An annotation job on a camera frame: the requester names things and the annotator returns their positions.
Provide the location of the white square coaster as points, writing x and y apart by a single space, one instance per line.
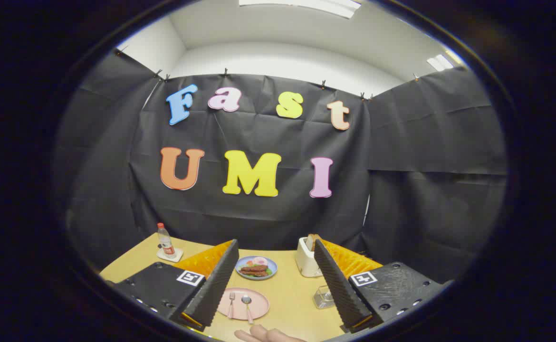
177 255

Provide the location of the toast slice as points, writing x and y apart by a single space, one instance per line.
311 242

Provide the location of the brown grilled meat piece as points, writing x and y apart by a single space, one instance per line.
255 268
253 274

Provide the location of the pink plate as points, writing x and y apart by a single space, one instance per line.
259 304

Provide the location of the pink ham slice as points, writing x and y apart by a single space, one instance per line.
260 261

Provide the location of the clear bottle with red label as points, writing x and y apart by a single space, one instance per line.
166 242

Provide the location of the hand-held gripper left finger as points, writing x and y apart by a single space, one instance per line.
216 285

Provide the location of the blue plate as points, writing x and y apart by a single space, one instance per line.
240 273

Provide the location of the ceiling light panel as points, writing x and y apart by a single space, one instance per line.
301 5
439 62

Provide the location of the row of black cloth clips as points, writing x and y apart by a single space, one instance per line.
225 72

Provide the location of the white toaster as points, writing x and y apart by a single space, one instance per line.
305 263

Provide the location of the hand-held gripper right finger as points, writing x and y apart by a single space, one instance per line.
337 285

